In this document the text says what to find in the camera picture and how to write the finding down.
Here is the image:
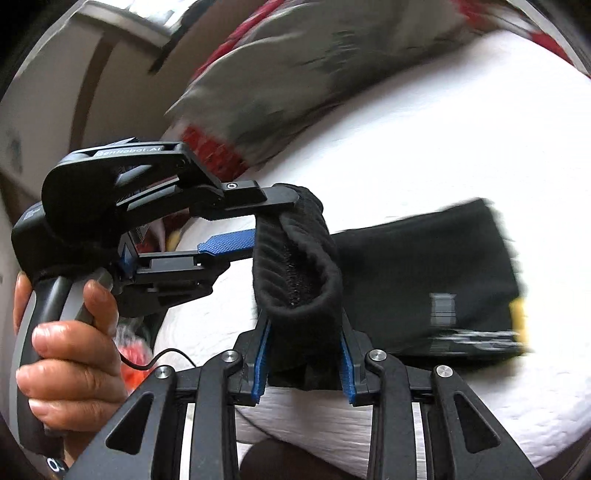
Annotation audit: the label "red patterned blanket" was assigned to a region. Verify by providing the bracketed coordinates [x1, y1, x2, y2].
[179, 0, 578, 183]

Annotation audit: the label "black cable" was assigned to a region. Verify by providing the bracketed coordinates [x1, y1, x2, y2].
[112, 338, 198, 371]

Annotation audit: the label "orange items in plastic bag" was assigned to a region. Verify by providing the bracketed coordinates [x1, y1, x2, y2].
[114, 323, 153, 394]

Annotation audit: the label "left hand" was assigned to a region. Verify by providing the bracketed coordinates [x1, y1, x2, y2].
[15, 280, 127, 466]

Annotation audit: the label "white quilted mattress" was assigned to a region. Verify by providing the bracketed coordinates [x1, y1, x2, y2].
[151, 29, 591, 478]

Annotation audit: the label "brown stool cushion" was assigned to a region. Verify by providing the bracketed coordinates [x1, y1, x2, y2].
[239, 439, 356, 480]

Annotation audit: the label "grey floral pillow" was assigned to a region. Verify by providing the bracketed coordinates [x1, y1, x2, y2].
[165, 0, 468, 167]

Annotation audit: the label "black pants with yellow patch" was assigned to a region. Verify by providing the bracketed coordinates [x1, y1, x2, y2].
[252, 187, 525, 390]

